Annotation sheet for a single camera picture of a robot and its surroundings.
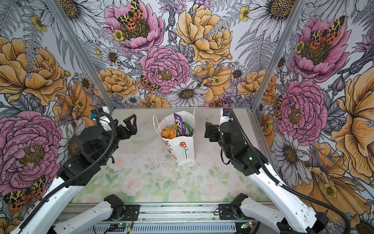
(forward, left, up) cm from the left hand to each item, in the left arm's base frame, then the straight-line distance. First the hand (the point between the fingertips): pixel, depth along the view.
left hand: (128, 122), depth 63 cm
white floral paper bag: (+8, -19, -16) cm, 27 cm away
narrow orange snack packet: (+6, -16, -15) cm, 23 cm away
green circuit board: (-33, +9, -39) cm, 52 cm away
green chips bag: (+13, -27, -22) cm, 37 cm away
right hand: (+1, -37, -4) cm, 37 cm away
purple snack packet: (+12, -22, -19) cm, 31 cm away
